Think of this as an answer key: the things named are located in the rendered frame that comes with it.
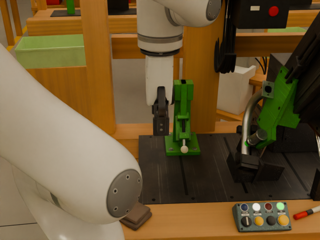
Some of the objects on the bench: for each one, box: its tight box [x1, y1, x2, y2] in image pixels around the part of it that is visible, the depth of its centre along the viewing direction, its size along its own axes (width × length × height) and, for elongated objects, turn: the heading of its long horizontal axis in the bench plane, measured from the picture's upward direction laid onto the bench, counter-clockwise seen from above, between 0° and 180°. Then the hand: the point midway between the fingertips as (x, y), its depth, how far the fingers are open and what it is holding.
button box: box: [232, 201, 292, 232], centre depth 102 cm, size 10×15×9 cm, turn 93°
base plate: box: [138, 133, 320, 205], centre depth 130 cm, size 42×110×2 cm, turn 93°
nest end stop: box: [235, 163, 258, 172], centre depth 117 cm, size 4×7×6 cm, turn 93°
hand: (160, 119), depth 73 cm, fingers open, 8 cm apart
